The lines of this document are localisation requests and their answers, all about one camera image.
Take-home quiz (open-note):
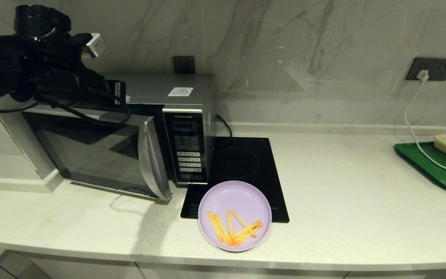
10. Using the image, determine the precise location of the small dark wall outlet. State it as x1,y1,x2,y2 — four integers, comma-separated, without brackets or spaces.
173,55,196,74

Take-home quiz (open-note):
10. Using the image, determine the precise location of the lilac round plate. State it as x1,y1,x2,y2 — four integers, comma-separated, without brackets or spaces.
198,181,273,252

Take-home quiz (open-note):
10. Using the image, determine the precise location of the thin black cable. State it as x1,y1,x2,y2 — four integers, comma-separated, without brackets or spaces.
216,114,233,138

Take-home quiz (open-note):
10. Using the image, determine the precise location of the white warning sticker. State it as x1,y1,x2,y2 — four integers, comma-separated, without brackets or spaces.
168,87,194,97

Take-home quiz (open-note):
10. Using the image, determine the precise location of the black induction cooktop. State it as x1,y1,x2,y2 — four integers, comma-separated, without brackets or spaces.
180,136,290,224

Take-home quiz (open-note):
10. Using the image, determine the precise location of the green plastic tray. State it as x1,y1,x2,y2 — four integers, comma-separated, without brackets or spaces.
393,141,446,199

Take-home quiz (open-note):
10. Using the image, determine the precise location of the white power cable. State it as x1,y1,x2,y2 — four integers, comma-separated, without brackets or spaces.
404,79,446,176

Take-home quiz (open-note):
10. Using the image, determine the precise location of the wide dark wall outlet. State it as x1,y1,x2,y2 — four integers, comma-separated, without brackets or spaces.
405,57,446,82

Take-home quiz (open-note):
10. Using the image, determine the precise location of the orange french fry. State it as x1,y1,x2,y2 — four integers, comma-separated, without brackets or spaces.
232,210,257,238
213,214,233,246
232,220,263,241
207,211,223,243
233,226,263,247
226,210,235,240

